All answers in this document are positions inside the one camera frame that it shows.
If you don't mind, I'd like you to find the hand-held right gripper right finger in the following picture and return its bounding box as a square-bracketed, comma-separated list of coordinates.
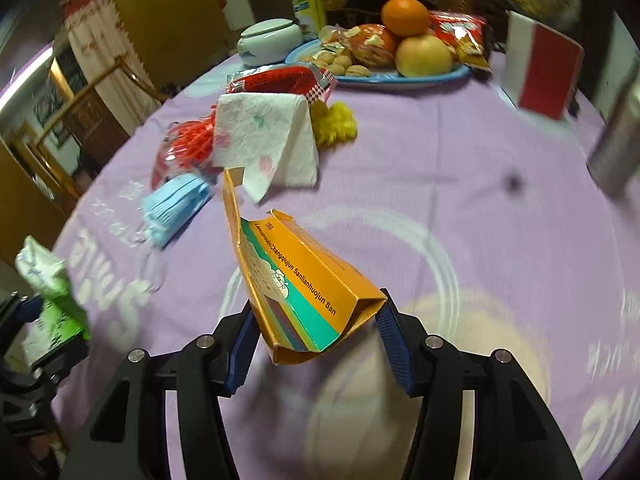
[376, 287, 583, 480]

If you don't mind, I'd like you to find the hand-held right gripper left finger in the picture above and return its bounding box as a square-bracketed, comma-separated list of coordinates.
[57, 305, 261, 480]

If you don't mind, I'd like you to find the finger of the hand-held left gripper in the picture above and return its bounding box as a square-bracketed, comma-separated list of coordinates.
[32, 336, 90, 385]
[0, 292, 47, 333]

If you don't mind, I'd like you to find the green white plastic wrapper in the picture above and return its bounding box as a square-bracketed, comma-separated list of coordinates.
[15, 236, 92, 366]

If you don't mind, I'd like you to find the orange medicine box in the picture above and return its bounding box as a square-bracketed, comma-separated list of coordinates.
[221, 167, 388, 366]

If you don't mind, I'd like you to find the red foil snack wrapper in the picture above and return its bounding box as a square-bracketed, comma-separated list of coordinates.
[225, 64, 338, 106]

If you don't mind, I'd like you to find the blue face mask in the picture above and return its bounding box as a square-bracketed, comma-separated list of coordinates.
[140, 176, 213, 251]

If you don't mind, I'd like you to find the red clear plastic wrapper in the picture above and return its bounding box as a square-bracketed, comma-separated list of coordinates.
[151, 122, 176, 188]

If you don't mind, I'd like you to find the wooden round-back chair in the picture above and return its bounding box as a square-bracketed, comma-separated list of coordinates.
[10, 55, 168, 201]

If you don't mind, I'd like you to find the red shredded plastic flower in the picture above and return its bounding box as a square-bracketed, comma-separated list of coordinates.
[165, 114, 217, 173]

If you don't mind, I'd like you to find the white paper tissue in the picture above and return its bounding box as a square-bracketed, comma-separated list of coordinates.
[212, 92, 321, 204]

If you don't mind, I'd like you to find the fluorescent tube light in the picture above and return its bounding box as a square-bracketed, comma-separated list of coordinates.
[0, 45, 53, 111]

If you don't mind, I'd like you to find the yellow plastic flower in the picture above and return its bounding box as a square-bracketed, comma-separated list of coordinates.
[310, 101, 358, 148]

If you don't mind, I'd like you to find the blue rimmed plate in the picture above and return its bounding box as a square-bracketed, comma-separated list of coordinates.
[285, 40, 471, 91]

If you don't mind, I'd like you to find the floral curtain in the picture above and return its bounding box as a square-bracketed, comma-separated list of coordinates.
[60, 0, 166, 136]

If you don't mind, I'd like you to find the pile of walnuts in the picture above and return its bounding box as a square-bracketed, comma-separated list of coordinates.
[300, 44, 372, 78]

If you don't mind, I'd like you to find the yellow apple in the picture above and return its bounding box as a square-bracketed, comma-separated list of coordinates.
[395, 34, 454, 78]

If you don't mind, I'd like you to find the steel water bottle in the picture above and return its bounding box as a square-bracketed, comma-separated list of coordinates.
[586, 80, 640, 198]

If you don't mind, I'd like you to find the white ceramic jar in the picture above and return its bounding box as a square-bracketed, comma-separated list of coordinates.
[236, 17, 306, 66]

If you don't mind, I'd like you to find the white red box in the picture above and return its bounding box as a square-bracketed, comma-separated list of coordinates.
[500, 10, 585, 121]

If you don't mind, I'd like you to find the clear plastic jelly cup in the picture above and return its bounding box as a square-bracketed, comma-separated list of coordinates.
[317, 25, 351, 45]

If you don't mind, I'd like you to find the red snack packet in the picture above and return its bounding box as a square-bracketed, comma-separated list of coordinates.
[430, 11, 491, 68]

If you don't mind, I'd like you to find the orange fruit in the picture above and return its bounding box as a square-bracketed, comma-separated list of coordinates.
[381, 0, 431, 37]

